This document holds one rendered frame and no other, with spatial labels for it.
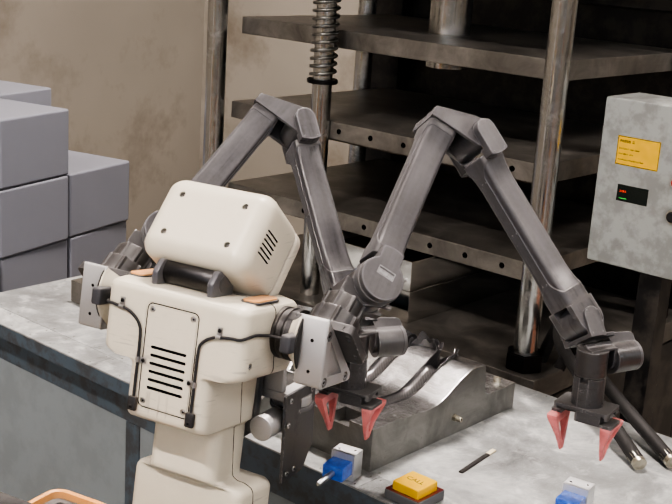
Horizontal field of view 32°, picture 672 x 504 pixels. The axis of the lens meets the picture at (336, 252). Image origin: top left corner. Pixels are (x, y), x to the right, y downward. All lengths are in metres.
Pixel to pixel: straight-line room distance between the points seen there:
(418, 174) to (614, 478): 0.76
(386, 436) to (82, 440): 0.94
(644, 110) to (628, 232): 0.29
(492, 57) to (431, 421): 1.01
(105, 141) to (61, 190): 1.64
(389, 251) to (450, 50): 1.22
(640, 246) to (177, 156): 4.05
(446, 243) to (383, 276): 1.20
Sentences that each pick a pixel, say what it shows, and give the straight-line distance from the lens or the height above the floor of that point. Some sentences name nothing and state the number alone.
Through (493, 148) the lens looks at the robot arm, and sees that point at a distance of 2.12.
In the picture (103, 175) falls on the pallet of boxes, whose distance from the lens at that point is 4.62.
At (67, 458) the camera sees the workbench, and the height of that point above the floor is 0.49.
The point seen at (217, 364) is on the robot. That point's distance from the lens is 1.85.
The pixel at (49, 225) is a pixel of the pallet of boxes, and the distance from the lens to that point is 4.41.
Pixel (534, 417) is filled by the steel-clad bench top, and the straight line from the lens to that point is 2.66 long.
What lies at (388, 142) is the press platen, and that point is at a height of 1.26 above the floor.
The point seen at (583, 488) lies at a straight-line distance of 2.24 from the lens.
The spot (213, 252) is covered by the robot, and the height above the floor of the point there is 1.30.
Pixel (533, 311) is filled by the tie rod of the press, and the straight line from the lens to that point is 2.91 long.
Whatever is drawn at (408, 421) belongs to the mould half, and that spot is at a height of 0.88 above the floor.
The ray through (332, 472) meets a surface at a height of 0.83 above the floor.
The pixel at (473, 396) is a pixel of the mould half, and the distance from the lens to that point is 2.54.
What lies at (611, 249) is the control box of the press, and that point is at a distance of 2.91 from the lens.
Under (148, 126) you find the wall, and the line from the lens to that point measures 6.31.
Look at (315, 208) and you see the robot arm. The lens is 2.25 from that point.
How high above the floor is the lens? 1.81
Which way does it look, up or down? 15 degrees down
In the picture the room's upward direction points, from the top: 4 degrees clockwise
